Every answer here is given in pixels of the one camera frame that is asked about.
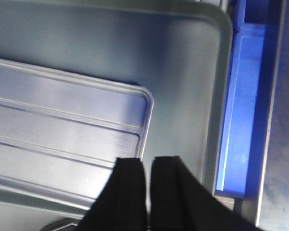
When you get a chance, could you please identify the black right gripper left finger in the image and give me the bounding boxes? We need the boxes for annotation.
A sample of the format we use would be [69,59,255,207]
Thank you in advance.
[77,158,147,231]

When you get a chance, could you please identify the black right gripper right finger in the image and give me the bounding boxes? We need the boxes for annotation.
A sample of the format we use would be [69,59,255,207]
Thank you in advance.
[150,156,258,231]

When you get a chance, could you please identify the silver ribbed metal tray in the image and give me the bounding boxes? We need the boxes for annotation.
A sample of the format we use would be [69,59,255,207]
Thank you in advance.
[0,59,154,209]

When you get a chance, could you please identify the large silver smooth tray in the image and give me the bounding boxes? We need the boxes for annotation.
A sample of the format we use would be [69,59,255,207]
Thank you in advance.
[0,0,232,231]

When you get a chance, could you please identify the blue bin lower right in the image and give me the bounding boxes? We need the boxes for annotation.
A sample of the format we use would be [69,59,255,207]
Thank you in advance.
[214,0,280,199]

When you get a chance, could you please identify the right steel divider rail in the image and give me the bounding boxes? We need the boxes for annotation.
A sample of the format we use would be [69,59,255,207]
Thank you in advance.
[256,0,289,231]

